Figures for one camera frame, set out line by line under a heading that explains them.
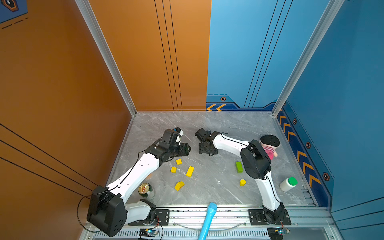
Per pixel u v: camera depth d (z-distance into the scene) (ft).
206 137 2.49
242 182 2.70
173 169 2.93
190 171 2.88
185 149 2.33
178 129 2.44
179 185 2.71
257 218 2.37
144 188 2.37
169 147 2.03
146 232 2.32
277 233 2.29
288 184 2.48
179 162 3.00
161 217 2.42
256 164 1.84
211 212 2.38
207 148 2.38
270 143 3.07
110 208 1.30
